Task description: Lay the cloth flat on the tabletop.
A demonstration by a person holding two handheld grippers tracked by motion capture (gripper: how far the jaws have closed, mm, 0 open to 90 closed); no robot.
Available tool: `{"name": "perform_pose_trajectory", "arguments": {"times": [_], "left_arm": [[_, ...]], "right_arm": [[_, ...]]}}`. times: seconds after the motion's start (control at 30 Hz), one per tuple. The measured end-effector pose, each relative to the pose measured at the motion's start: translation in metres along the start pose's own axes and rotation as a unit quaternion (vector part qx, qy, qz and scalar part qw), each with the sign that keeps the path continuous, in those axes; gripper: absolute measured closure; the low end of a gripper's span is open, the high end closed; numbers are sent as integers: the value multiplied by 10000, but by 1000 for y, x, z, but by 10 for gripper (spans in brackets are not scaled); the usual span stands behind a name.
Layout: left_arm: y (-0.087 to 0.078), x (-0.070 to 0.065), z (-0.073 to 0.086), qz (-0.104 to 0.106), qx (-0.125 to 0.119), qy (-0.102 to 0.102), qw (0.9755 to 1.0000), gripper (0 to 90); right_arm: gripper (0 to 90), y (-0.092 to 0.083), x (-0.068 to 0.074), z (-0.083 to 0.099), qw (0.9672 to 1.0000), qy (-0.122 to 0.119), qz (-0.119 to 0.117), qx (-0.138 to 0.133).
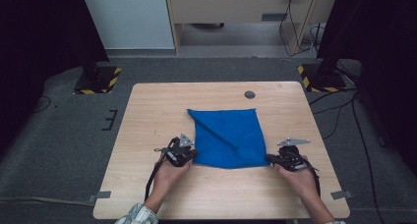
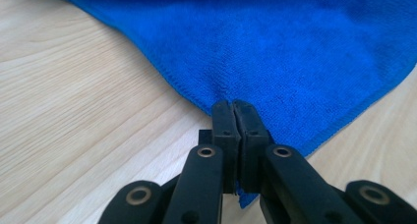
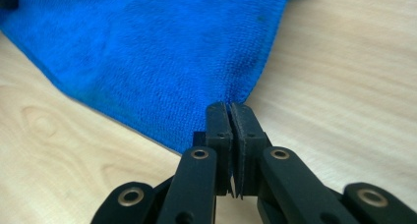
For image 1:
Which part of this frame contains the person's right hand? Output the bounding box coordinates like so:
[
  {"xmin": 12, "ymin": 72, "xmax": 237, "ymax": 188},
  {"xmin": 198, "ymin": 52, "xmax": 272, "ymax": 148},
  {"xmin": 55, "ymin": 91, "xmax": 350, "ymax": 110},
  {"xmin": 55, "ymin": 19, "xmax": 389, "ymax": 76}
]
[{"xmin": 275, "ymin": 155, "xmax": 319, "ymax": 200}]

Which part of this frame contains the dark round object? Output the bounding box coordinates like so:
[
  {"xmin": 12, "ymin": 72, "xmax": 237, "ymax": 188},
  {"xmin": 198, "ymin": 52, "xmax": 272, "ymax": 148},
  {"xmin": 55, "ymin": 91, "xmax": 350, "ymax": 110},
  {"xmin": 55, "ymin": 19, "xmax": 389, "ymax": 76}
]
[{"xmin": 190, "ymin": 22, "xmax": 226, "ymax": 30}]

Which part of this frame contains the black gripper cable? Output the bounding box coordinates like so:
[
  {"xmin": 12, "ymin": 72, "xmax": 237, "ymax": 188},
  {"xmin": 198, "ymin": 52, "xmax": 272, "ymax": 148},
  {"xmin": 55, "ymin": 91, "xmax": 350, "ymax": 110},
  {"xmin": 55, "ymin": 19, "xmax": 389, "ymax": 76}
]
[
  {"xmin": 304, "ymin": 162, "xmax": 323, "ymax": 198},
  {"xmin": 144, "ymin": 146, "xmax": 173, "ymax": 202}
]

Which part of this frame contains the grey tape strip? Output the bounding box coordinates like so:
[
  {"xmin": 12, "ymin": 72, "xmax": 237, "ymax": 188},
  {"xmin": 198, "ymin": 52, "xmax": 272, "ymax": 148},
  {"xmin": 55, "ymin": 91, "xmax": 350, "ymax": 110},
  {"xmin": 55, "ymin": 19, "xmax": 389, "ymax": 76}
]
[
  {"xmin": 329, "ymin": 190, "xmax": 355, "ymax": 200},
  {"xmin": 87, "ymin": 191, "xmax": 113, "ymax": 204}
]

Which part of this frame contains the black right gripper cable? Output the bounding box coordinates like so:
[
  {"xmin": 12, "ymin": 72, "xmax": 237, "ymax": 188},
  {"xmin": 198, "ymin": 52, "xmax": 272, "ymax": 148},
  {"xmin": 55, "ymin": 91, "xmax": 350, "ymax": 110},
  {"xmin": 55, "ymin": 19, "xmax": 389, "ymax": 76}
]
[{"xmin": 304, "ymin": 162, "xmax": 323, "ymax": 198}]

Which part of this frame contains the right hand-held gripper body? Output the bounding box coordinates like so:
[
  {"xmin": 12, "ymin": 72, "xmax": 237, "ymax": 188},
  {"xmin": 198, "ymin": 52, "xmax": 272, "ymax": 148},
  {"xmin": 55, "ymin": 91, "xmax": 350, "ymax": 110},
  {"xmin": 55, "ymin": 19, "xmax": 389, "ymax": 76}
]
[{"xmin": 277, "ymin": 138, "xmax": 311, "ymax": 172}]

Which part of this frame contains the long black floor cable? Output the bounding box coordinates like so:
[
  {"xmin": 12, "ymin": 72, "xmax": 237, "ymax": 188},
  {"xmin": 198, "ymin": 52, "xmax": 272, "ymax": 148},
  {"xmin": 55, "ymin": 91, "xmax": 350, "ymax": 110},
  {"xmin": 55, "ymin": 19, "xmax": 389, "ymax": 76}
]
[{"xmin": 351, "ymin": 94, "xmax": 387, "ymax": 224}]

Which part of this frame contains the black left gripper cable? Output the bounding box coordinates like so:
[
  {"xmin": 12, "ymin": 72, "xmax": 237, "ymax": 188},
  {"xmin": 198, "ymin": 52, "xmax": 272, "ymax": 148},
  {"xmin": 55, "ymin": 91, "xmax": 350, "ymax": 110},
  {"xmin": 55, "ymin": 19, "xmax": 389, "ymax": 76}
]
[{"xmin": 144, "ymin": 146, "xmax": 173, "ymax": 202}]

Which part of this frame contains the person's left hand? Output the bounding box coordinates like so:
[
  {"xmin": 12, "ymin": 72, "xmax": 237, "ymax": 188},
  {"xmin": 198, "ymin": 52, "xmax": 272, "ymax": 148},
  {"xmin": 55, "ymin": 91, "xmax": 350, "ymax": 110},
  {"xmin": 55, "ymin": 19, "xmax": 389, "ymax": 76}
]
[{"xmin": 152, "ymin": 156, "xmax": 193, "ymax": 200}]

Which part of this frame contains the black hanging power cable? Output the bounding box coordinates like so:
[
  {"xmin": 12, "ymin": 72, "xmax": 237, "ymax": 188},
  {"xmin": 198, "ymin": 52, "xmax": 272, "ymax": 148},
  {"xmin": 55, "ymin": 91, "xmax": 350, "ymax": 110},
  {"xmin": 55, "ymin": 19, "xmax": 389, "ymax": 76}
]
[{"xmin": 278, "ymin": 0, "xmax": 321, "ymax": 58}]

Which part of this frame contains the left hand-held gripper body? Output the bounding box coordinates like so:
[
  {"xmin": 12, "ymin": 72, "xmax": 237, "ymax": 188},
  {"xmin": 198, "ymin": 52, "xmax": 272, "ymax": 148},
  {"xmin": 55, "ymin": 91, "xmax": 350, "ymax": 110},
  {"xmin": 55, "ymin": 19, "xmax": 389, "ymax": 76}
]
[{"xmin": 162, "ymin": 133, "xmax": 197, "ymax": 168}]

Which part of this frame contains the black curtain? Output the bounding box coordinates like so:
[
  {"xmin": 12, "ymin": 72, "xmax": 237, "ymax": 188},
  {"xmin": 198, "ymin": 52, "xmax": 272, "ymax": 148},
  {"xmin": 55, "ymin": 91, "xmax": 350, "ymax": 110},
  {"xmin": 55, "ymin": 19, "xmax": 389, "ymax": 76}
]
[
  {"xmin": 316, "ymin": 0, "xmax": 417, "ymax": 177},
  {"xmin": 0, "ymin": 0, "xmax": 111, "ymax": 159}
]

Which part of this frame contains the grey floor cable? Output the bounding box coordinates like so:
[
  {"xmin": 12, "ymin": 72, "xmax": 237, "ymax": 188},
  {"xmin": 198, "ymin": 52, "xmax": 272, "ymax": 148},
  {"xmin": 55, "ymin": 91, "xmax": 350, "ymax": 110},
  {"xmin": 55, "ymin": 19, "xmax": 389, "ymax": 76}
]
[{"xmin": 0, "ymin": 196, "xmax": 92, "ymax": 207}]

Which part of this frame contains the thin black floor cable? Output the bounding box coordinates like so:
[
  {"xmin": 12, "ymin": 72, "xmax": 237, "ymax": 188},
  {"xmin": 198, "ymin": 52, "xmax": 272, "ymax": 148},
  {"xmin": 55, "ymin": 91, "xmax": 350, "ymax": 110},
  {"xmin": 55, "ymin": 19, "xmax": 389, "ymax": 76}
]
[{"xmin": 31, "ymin": 95, "xmax": 53, "ymax": 115}]

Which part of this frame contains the black striped stand base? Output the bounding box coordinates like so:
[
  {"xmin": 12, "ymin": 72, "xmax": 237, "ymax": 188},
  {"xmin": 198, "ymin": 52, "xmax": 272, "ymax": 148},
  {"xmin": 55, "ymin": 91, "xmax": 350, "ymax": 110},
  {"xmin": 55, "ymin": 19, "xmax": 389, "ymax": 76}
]
[
  {"xmin": 297, "ymin": 63, "xmax": 348, "ymax": 93},
  {"xmin": 73, "ymin": 66, "xmax": 123, "ymax": 95}
]

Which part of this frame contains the blue cloth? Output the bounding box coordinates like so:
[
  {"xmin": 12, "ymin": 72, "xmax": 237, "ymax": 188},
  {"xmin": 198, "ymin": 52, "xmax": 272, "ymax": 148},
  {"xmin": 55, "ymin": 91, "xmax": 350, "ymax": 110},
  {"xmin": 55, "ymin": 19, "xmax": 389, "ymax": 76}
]
[{"xmin": 186, "ymin": 108, "xmax": 270, "ymax": 170}]

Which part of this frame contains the white panel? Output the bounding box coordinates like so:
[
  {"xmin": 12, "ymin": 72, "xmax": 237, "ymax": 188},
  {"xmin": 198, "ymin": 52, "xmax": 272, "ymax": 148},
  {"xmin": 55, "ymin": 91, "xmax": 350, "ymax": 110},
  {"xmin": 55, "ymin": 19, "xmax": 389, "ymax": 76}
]
[{"xmin": 80, "ymin": 0, "xmax": 176, "ymax": 51}]

